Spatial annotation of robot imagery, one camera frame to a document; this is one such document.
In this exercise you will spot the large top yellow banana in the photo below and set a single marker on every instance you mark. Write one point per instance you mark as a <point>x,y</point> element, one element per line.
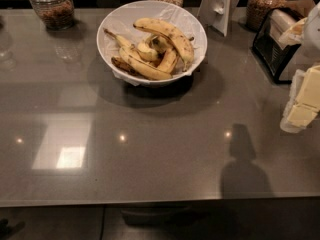
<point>172,34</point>

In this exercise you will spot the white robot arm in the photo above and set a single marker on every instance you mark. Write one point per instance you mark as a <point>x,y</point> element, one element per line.
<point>307,33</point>

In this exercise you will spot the right lower yellow banana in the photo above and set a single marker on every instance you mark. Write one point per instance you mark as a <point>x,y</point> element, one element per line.
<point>169,61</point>

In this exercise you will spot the front long yellow banana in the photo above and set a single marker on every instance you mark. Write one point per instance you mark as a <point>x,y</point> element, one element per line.
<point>142,67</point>

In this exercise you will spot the small middle yellow banana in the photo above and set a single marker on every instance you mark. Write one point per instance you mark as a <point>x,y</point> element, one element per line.
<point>145,50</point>

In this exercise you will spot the white bowl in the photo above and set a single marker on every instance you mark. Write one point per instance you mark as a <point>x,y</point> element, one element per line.
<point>120,20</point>

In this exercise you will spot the dark overripe banana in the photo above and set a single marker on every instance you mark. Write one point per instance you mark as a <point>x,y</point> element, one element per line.
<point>118,62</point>

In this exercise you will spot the left yellow banana with stem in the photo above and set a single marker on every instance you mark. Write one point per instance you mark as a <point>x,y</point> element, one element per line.
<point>123,43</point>

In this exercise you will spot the right glass jar with granola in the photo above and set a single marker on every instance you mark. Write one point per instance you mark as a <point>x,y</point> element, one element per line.
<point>257,9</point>

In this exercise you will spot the glass jar with granola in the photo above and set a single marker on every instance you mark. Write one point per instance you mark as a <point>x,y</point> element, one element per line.
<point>55,14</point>
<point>257,9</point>

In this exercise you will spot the white folded card stand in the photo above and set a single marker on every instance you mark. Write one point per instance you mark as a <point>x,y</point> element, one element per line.
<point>216,13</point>

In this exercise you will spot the left glass jar with granola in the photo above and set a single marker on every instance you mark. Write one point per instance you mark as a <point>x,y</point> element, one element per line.
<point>55,14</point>

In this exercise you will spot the clear glass at left edge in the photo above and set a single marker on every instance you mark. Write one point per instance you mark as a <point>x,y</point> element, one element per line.
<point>7,62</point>

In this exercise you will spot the black wire rack holder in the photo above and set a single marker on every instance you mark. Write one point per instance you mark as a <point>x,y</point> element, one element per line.
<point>267,47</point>

